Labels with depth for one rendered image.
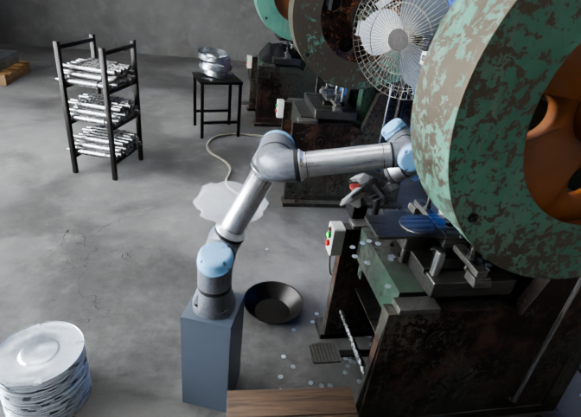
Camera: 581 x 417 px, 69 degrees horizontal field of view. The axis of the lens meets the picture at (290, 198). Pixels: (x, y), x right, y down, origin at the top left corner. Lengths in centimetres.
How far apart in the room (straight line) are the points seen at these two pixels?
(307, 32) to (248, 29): 533
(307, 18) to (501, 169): 179
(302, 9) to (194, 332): 177
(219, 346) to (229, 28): 672
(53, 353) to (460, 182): 147
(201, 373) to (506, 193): 121
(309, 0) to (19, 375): 214
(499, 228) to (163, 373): 145
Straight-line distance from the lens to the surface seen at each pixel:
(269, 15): 425
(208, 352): 161
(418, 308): 142
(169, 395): 190
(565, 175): 118
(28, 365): 180
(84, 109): 341
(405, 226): 152
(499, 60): 86
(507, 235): 107
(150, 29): 789
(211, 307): 149
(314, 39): 257
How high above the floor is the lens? 152
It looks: 28 degrees down
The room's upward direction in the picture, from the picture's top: 7 degrees clockwise
